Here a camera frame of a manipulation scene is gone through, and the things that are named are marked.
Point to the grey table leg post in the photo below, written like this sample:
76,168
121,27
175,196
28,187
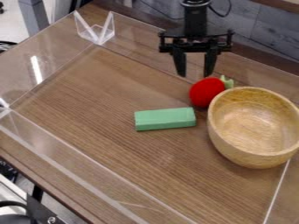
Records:
33,15

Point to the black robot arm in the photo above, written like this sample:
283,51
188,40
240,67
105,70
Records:
195,20

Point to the green rectangular block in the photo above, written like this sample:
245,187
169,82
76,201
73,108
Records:
160,119

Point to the wooden bowl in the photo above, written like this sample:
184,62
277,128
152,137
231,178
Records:
253,127

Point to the black clamp bracket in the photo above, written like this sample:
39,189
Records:
36,213

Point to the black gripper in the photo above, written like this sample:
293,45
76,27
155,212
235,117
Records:
176,43

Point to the clear acrylic tray wall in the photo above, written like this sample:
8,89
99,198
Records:
72,84

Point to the red plush fruit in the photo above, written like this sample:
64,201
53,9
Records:
207,88

